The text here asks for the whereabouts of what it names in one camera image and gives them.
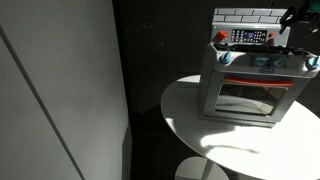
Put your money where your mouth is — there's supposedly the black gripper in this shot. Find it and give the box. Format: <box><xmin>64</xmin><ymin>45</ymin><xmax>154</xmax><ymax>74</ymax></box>
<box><xmin>279</xmin><ymin>0</ymin><xmax>320</xmax><ymax>34</ymax></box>

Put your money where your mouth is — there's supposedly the blue right oven knob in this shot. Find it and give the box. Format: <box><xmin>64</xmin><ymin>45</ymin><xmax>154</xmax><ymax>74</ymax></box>
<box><xmin>305</xmin><ymin>56</ymin><xmax>320</xmax><ymax>70</ymax></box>

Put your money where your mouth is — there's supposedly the blue oven knob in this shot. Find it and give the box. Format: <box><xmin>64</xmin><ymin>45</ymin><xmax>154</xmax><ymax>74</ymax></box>
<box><xmin>219</xmin><ymin>51</ymin><xmax>232</xmax><ymax>64</ymax></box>
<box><xmin>305</xmin><ymin>56</ymin><xmax>320</xmax><ymax>70</ymax></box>

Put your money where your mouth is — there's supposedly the grey toy stove oven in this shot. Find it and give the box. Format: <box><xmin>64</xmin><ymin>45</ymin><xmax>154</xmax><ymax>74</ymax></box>
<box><xmin>198</xmin><ymin>8</ymin><xmax>319</xmax><ymax>128</ymax></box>

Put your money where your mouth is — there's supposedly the blue left oven knob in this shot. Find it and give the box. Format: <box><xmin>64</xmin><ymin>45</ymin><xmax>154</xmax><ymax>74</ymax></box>
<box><xmin>219</xmin><ymin>51</ymin><xmax>232</xmax><ymax>64</ymax></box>

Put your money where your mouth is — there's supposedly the round white table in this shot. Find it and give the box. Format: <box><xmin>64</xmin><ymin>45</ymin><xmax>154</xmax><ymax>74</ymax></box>
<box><xmin>161</xmin><ymin>75</ymin><xmax>320</xmax><ymax>180</ymax></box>

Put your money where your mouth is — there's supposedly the white round table base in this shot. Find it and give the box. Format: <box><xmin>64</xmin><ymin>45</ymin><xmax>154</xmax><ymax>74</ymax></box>
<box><xmin>174</xmin><ymin>157</ymin><xmax>229</xmax><ymax>180</ymax></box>

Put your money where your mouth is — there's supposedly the red oven door handle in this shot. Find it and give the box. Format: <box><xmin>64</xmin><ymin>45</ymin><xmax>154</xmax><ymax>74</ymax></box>
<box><xmin>224</xmin><ymin>76</ymin><xmax>294</xmax><ymax>87</ymax></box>

